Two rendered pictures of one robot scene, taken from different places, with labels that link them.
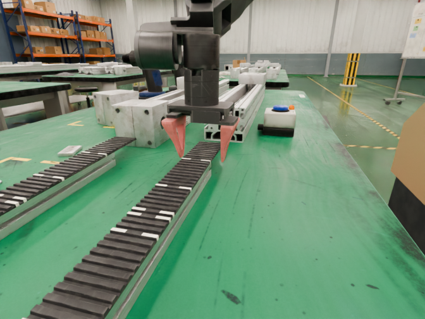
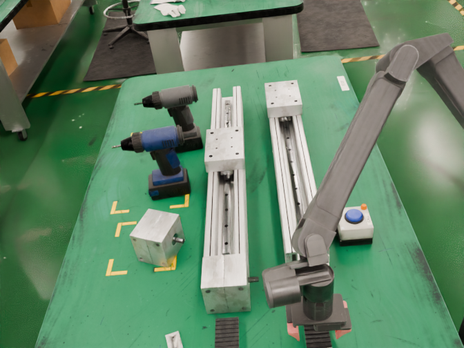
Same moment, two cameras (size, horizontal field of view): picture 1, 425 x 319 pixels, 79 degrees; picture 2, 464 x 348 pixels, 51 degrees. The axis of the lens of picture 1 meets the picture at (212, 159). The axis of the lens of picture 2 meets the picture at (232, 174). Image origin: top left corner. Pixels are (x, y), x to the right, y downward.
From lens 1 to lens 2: 78 cm
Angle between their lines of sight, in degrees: 19
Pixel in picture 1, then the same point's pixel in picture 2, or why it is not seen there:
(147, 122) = (242, 295)
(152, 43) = (285, 297)
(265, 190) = not seen: outside the picture
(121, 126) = (211, 301)
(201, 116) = (325, 327)
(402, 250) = not seen: outside the picture
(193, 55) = (318, 296)
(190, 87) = (314, 311)
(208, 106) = (329, 318)
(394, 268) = not seen: outside the picture
